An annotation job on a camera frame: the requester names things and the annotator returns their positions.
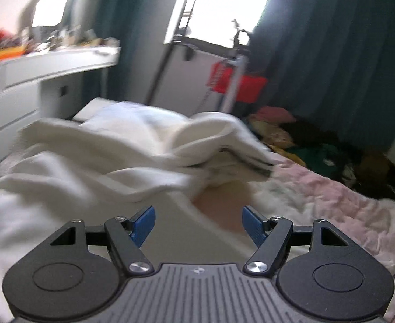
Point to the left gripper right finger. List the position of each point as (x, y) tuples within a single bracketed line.
[(271, 237)]

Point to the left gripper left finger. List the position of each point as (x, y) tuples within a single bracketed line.
[(125, 236)]

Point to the cream white hooded jacket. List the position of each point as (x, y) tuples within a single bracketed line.
[(125, 157)]

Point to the pile of dark clothes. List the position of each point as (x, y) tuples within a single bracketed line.
[(365, 171)]

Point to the pink and blue bedsheet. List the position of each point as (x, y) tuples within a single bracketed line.
[(302, 196)]

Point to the pink pillow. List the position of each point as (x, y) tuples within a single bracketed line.
[(273, 115)]

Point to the red bag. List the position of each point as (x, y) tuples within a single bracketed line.
[(250, 85)]

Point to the white vanity desk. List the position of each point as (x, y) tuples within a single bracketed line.
[(32, 86)]

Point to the teal curtain right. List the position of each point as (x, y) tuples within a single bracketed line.
[(331, 62)]

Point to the teal curtain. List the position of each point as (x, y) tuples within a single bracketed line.
[(331, 62), (139, 26)]

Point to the silver tripod stand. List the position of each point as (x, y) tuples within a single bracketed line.
[(237, 63)]

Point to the cosmetic bottles on desk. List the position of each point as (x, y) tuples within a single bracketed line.
[(67, 38)]

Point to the orange tray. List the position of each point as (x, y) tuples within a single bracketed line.
[(12, 52)]

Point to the teal curtain left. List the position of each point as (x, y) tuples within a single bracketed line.
[(139, 26)]

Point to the vanity mirror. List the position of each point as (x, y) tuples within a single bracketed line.
[(42, 18)]

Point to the black window frame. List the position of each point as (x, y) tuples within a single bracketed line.
[(209, 25)]

